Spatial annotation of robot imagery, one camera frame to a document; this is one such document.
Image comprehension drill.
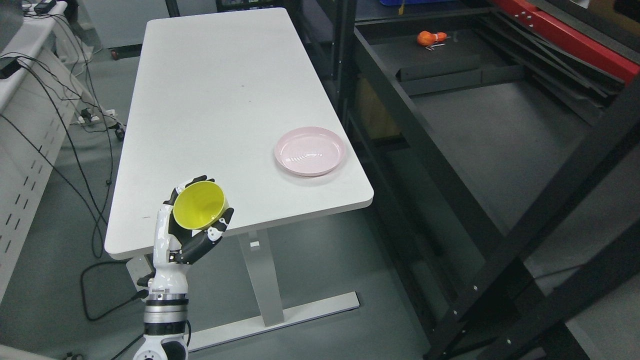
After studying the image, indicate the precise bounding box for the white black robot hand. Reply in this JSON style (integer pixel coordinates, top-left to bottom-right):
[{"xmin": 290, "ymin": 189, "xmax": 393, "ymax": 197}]
[{"xmin": 146, "ymin": 175, "xmax": 234, "ymax": 299}]

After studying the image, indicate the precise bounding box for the yellow plastic cup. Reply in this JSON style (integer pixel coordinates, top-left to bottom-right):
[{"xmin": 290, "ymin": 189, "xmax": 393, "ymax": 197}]
[{"xmin": 173, "ymin": 180, "xmax": 230, "ymax": 230}]

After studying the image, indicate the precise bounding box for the black metal shelf rack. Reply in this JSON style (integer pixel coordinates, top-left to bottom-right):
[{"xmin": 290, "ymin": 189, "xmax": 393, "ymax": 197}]
[{"xmin": 297, "ymin": 0, "xmax": 639, "ymax": 360}]

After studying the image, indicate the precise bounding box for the white power strip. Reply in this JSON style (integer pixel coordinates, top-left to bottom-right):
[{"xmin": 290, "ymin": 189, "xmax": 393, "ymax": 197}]
[{"xmin": 72, "ymin": 108, "xmax": 119, "ymax": 129}]

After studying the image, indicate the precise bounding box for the white table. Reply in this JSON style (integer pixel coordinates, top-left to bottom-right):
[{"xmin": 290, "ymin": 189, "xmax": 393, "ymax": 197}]
[{"xmin": 104, "ymin": 7, "xmax": 374, "ymax": 352}]

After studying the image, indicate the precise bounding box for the pink plastic plate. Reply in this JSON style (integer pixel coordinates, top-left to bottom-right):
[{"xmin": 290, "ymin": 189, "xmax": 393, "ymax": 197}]
[{"xmin": 274, "ymin": 126, "xmax": 346, "ymax": 177}]

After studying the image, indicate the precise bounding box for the white side desk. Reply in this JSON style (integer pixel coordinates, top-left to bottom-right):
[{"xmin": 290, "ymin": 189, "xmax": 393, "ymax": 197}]
[{"xmin": 0, "ymin": 1, "xmax": 84, "ymax": 296}]

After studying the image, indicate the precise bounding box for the orange toy object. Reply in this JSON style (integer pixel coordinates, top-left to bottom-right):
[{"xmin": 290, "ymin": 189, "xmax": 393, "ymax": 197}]
[{"xmin": 416, "ymin": 30, "xmax": 448, "ymax": 47}]

